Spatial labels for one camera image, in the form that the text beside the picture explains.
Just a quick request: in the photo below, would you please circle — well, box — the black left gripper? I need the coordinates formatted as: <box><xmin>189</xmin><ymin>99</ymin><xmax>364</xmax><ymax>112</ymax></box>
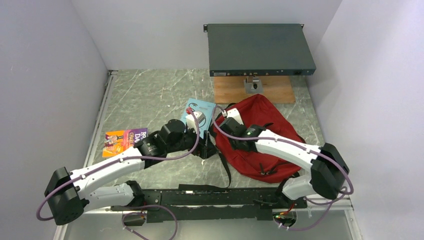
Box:
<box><xmin>166</xmin><ymin>122</ymin><xmax>219</xmax><ymax>159</ymax></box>

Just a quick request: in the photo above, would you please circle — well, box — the light blue cat notebook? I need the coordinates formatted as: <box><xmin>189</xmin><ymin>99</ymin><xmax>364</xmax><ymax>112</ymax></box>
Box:
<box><xmin>180</xmin><ymin>98</ymin><xmax>216</xmax><ymax>139</ymax></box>

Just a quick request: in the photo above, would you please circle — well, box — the red fabric backpack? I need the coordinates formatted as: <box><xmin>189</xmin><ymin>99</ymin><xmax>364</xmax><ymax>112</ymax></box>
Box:
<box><xmin>211</xmin><ymin>94</ymin><xmax>305</xmax><ymax>184</ymax></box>

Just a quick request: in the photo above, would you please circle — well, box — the Roald Dahl Charlie book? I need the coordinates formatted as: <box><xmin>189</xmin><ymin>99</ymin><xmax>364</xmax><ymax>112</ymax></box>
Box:
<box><xmin>102</xmin><ymin>128</ymin><xmax>148</xmax><ymax>158</ymax></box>

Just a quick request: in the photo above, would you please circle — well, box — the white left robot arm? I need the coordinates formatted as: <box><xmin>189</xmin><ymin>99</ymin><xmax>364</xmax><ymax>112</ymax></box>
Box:
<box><xmin>44</xmin><ymin>119</ymin><xmax>217</xmax><ymax>226</ymax></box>

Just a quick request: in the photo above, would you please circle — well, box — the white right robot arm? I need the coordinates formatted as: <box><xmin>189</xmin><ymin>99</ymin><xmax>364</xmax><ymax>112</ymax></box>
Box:
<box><xmin>215</xmin><ymin>117</ymin><xmax>354</xmax><ymax>208</ymax></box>

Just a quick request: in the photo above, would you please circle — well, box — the wooden board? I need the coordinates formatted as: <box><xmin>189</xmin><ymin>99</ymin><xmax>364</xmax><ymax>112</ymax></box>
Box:
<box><xmin>212</xmin><ymin>76</ymin><xmax>295</xmax><ymax>104</ymax></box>

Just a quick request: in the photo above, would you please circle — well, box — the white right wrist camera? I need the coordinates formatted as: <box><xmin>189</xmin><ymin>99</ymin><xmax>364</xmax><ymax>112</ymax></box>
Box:
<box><xmin>224</xmin><ymin>108</ymin><xmax>244</xmax><ymax>125</ymax></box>

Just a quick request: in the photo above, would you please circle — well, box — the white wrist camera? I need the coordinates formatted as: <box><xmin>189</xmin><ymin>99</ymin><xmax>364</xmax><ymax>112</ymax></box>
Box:
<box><xmin>185</xmin><ymin>107</ymin><xmax>206</xmax><ymax>134</ymax></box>
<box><xmin>224</xmin><ymin>108</ymin><xmax>244</xmax><ymax>125</ymax></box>

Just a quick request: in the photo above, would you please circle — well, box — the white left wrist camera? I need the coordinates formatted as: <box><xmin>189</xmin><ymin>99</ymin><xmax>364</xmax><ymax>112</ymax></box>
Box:
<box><xmin>185</xmin><ymin>107</ymin><xmax>206</xmax><ymax>134</ymax></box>

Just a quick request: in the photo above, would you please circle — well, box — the grey metal camera mount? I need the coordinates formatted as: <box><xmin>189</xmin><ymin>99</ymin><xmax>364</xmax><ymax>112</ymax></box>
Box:
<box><xmin>243</xmin><ymin>76</ymin><xmax>264</xmax><ymax>94</ymax></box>

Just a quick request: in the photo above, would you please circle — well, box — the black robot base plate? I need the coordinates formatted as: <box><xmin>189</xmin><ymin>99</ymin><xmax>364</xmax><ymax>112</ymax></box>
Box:
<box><xmin>110</xmin><ymin>188</ymin><xmax>299</xmax><ymax>223</ymax></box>

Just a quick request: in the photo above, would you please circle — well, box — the dark rack-mount network switch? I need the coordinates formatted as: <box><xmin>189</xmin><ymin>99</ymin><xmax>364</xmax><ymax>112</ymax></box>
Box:
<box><xmin>203</xmin><ymin>23</ymin><xmax>317</xmax><ymax>77</ymax></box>

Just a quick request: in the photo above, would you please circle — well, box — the aluminium rail frame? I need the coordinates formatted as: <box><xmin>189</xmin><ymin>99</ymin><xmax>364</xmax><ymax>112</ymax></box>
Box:
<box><xmin>52</xmin><ymin>69</ymin><xmax>362</xmax><ymax>240</ymax></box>

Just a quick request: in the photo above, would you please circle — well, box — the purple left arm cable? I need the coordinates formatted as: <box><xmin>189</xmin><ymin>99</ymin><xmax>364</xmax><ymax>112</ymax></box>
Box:
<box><xmin>35</xmin><ymin>107</ymin><xmax>202</xmax><ymax>240</ymax></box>

